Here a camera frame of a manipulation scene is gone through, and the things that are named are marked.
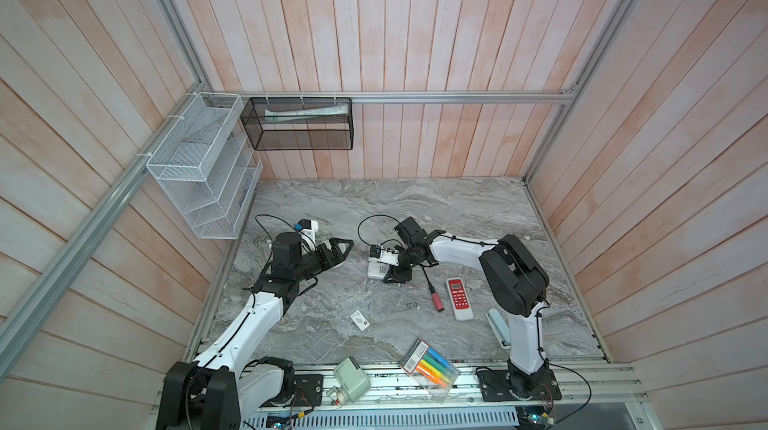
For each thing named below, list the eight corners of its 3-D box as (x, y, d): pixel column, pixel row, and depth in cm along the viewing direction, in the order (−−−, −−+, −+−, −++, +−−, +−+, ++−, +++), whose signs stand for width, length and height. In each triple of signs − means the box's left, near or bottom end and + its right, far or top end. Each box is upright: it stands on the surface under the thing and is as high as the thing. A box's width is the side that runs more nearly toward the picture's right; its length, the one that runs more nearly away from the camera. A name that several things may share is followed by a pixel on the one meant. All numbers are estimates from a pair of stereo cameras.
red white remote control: (455, 321, 86) (457, 319, 85) (445, 280, 95) (446, 278, 93) (472, 320, 87) (474, 317, 85) (460, 279, 95) (462, 276, 93)
